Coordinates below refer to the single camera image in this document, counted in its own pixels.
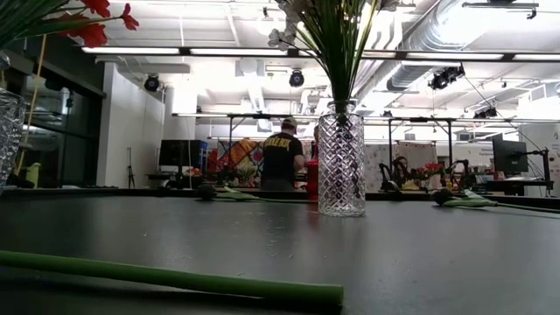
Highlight red ribbed glass vase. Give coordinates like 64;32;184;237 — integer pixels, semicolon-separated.
304;157;320;201

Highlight clear diamond-cut glass vase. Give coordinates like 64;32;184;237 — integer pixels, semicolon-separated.
318;99;367;218

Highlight green stem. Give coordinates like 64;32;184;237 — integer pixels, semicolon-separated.
0;248;345;307

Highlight red artificial flower bunch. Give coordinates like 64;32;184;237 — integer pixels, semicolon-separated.
0;0;141;49

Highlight clear wavy glass vase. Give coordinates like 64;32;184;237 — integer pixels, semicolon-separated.
0;51;26;196

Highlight black monitor on arm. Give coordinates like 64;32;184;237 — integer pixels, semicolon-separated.
493;139;529;174

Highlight distant red flowers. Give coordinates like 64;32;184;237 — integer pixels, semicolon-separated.
417;161;445;176

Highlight person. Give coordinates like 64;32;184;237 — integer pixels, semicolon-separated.
261;116;306;193

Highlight colourful patterned cloth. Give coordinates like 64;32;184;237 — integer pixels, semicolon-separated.
216;138;263;176

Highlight black wide monitor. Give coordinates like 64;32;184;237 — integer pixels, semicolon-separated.
157;139;209;167

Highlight overhead LED light bar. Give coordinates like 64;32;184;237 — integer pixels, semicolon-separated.
80;45;560;62

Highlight white patterned cloth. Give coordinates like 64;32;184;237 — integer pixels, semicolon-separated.
365;142;438;176

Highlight white globe pendant lamp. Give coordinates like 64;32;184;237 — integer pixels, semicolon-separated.
255;7;281;36

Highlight black tripod stand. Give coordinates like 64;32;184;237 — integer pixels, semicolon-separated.
125;146;135;189

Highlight black track spotlight cluster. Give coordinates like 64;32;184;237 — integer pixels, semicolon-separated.
428;64;466;91

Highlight dark office desk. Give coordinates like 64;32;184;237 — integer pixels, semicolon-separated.
479;177;555;197

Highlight yellow-green bottle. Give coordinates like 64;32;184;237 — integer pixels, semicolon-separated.
25;162;42;189

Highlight yellow rod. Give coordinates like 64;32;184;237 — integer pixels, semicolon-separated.
16;34;48;176

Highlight black metal rig frame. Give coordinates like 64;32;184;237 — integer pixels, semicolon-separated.
172;112;560;187

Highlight silver ventilation duct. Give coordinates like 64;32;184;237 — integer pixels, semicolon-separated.
387;0;504;91

